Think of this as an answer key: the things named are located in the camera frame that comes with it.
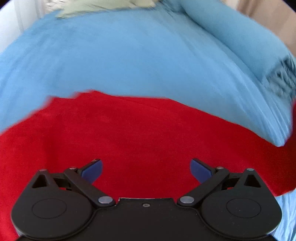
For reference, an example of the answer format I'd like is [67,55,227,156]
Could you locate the blue bolster pillow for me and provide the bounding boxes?
[181,1,295,80]

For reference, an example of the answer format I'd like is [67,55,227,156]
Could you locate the red knitted garment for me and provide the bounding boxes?
[1,91,295,240]

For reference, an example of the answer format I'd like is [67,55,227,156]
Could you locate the green pillow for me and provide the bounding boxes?
[55,0,157,19]

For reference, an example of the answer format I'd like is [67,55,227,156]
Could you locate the blue bed sheet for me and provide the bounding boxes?
[0,0,296,241]

